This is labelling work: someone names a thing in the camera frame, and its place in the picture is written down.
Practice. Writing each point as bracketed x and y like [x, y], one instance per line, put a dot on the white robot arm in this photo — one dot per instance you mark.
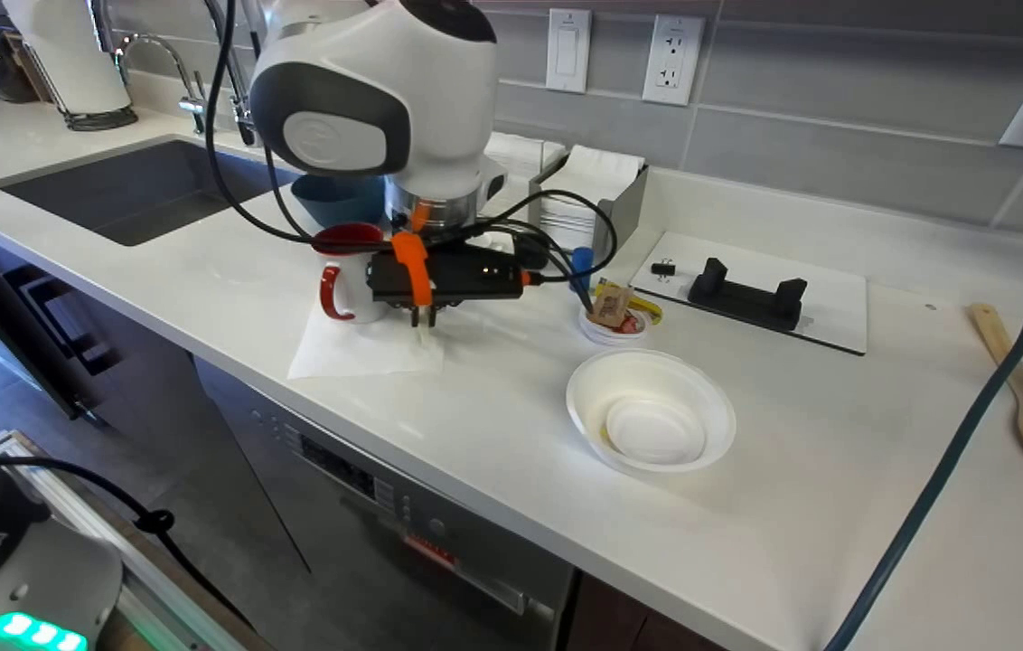
[402, 91]

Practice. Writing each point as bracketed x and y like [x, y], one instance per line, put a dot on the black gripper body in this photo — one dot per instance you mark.
[426, 265]

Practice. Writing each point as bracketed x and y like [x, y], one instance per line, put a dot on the clear napkin box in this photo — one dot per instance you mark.
[526, 155]

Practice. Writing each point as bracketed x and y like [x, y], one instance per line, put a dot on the metal napkin holder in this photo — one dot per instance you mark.
[586, 183]

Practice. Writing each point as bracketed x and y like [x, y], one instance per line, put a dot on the stainless steel sink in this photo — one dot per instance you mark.
[142, 194]

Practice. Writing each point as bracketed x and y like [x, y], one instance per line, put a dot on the white light switch plate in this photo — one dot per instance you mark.
[568, 47]

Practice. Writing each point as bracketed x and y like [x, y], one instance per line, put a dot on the blue bowl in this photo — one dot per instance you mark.
[341, 200]

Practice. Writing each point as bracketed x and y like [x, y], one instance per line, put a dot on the red and white mug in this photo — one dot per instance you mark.
[345, 272]

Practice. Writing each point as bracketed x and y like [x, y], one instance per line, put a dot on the small white snack dish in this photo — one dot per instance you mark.
[612, 322]

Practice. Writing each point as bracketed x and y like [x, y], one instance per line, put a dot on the chrome faucet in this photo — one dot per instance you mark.
[188, 95]

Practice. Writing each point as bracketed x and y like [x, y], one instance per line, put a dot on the dishwasher front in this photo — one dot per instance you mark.
[392, 563]

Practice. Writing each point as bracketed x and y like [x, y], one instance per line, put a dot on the small blue cylinder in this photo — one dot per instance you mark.
[580, 270]

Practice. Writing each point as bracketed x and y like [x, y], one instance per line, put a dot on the paper towel roll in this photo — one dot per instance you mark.
[80, 76]

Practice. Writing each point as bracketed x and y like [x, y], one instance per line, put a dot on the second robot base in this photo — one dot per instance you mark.
[54, 584]

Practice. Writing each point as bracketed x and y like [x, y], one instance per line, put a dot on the large white bowl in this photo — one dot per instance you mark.
[651, 412]

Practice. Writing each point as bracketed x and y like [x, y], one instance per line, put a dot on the black phone holder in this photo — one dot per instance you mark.
[769, 307]

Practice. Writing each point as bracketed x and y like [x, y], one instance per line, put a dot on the white tray mat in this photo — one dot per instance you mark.
[831, 300]

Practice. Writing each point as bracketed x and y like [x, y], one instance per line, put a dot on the white outlet plate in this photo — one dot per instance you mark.
[672, 58]

